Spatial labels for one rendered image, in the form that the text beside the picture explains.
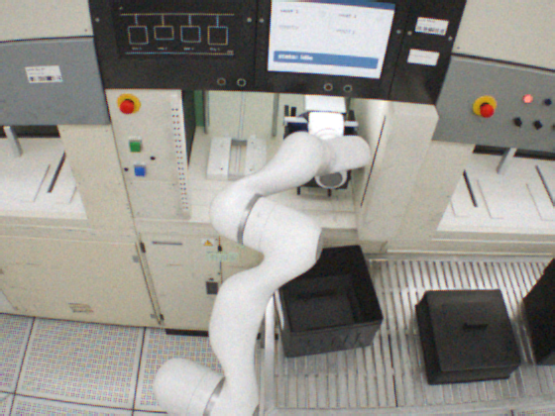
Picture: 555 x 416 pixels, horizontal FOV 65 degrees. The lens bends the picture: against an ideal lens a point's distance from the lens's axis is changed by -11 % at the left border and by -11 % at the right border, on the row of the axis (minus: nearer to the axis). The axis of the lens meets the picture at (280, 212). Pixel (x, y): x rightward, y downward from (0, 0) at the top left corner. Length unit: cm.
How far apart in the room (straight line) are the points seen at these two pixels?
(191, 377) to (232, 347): 12
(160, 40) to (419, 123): 69
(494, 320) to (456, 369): 23
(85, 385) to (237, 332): 152
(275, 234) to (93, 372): 165
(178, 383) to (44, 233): 103
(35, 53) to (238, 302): 82
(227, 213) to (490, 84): 78
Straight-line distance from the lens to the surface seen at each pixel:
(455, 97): 133
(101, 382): 235
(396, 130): 130
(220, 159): 179
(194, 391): 100
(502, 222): 189
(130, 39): 122
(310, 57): 120
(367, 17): 116
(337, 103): 150
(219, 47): 119
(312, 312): 156
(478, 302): 163
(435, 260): 180
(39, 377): 246
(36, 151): 209
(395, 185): 144
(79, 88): 133
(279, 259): 87
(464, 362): 151
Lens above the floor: 212
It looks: 49 degrees down
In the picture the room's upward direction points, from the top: 6 degrees clockwise
